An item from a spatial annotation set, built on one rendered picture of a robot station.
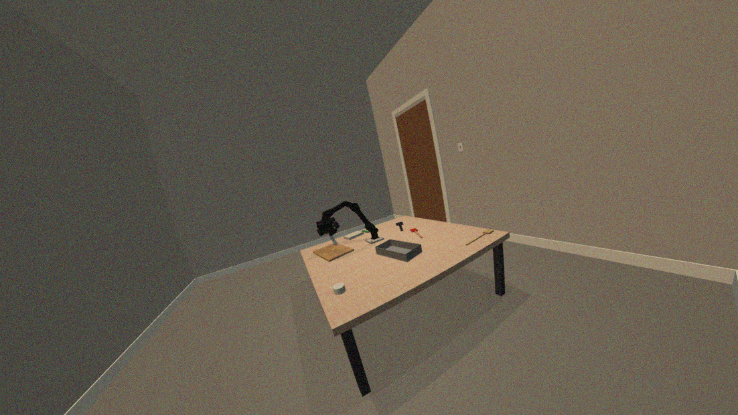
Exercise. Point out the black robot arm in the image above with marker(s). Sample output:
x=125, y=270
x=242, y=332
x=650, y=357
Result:
x=328, y=221

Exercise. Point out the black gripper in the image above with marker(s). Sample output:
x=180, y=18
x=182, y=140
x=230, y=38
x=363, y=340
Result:
x=323, y=231

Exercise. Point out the short grey cylinder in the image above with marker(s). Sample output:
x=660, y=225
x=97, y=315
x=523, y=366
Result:
x=339, y=288

